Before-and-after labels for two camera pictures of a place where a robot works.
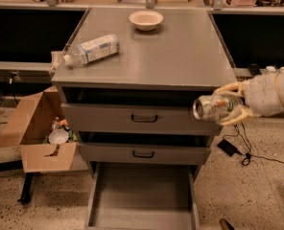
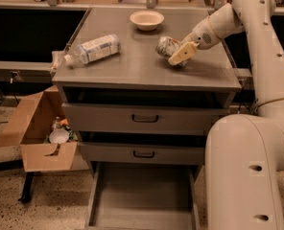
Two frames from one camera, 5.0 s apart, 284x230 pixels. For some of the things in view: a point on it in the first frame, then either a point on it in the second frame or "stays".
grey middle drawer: (146, 153) stays
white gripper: (261, 95) → (201, 35)
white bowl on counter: (146, 20) stays
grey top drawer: (137, 119) stays
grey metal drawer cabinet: (133, 110) stays
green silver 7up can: (212, 107) → (166, 46)
